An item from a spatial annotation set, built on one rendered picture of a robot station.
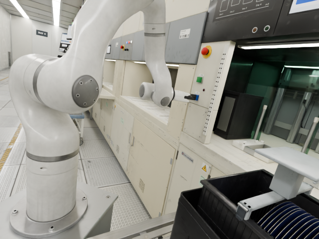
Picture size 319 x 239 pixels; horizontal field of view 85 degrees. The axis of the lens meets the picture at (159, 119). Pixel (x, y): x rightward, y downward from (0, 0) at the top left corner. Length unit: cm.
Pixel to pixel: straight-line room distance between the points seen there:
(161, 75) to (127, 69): 154
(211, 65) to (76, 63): 74
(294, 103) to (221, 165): 97
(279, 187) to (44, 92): 50
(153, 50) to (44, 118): 48
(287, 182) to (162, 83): 54
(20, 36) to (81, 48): 1367
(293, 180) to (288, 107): 135
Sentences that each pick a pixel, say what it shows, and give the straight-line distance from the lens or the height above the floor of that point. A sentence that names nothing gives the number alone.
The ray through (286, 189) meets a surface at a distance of 42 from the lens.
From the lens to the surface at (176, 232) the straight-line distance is 49.
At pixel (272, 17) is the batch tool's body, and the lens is 87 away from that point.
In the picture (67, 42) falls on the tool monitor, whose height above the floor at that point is 155.
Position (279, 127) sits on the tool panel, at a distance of 175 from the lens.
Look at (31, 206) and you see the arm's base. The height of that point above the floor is 81.
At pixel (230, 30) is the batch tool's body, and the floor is 144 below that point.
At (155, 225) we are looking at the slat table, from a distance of 60.
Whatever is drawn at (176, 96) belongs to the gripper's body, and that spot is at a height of 110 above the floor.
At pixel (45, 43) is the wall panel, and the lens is 1399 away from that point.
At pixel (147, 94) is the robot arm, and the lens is 81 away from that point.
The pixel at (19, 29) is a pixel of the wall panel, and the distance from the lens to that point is 1413.
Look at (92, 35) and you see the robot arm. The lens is 48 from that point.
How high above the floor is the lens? 119
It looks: 14 degrees down
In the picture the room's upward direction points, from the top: 10 degrees clockwise
